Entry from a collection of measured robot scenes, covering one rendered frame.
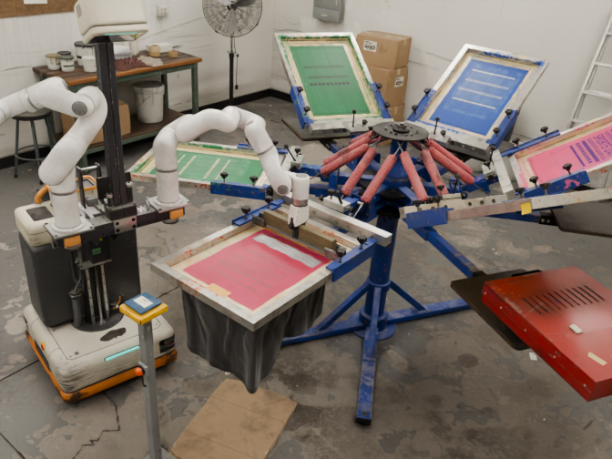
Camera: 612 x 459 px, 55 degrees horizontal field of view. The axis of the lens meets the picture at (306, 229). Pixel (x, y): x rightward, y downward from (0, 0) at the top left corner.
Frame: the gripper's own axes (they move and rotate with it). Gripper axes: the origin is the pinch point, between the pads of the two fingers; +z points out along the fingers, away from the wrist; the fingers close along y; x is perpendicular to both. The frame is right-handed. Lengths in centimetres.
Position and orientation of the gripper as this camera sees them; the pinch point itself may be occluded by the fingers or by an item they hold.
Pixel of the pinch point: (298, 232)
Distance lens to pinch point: 270.9
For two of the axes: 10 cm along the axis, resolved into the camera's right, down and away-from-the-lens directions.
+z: -0.6, 8.7, 4.8
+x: 7.8, 3.4, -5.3
